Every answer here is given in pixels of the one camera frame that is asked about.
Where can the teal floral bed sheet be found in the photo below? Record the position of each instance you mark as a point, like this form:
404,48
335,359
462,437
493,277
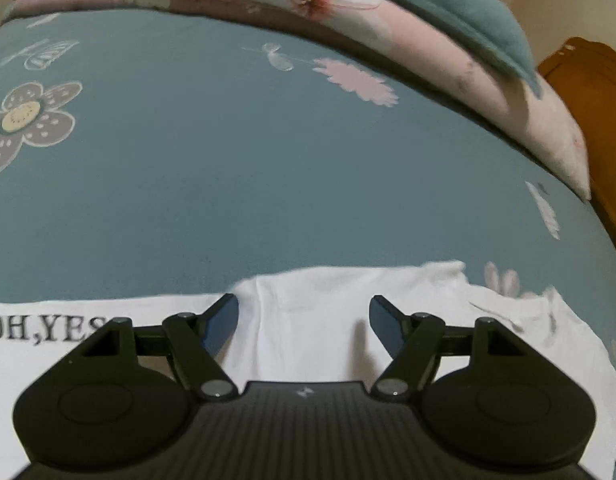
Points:
145,154

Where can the wooden headboard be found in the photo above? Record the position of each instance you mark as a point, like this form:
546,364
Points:
583,74

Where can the pink floral folded quilt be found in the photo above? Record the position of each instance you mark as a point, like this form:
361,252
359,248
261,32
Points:
387,32

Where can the white long-sleeve shirt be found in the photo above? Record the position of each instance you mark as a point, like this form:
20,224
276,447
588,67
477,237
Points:
312,325

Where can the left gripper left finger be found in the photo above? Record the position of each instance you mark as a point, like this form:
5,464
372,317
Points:
126,393

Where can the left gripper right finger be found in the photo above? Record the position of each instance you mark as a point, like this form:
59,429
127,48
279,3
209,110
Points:
481,393

